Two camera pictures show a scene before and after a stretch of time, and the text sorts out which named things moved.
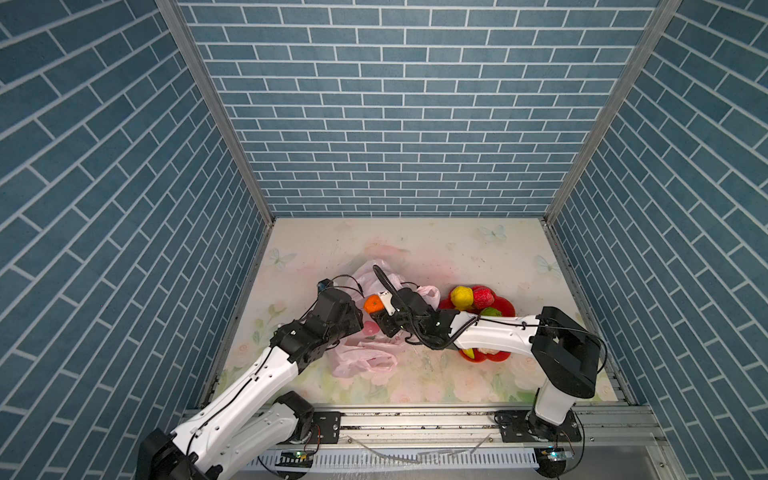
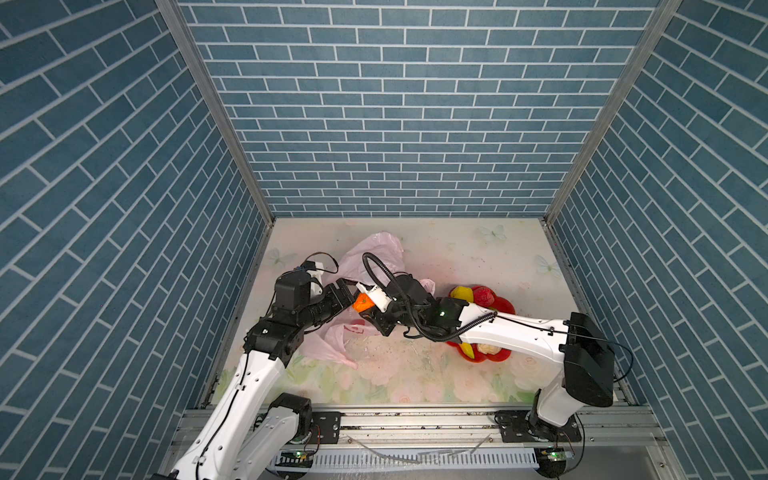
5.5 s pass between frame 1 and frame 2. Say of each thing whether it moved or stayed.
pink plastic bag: moved
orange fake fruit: moved
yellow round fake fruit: stayed
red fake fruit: stayed
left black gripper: moved
